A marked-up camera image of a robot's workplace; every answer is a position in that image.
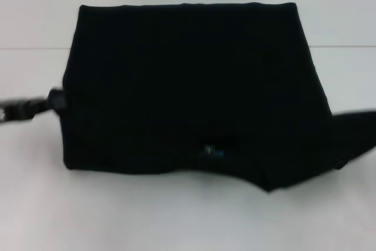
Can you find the black T-shirt with FREE print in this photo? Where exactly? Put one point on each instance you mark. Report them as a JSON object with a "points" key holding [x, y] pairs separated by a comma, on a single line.
{"points": [[191, 86]]}

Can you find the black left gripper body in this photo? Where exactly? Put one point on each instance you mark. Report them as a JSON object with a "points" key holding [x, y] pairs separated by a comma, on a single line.
{"points": [[10, 111]]}

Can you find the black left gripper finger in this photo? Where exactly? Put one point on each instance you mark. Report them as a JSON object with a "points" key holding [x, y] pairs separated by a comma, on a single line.
{"points": [[55, 101]]}

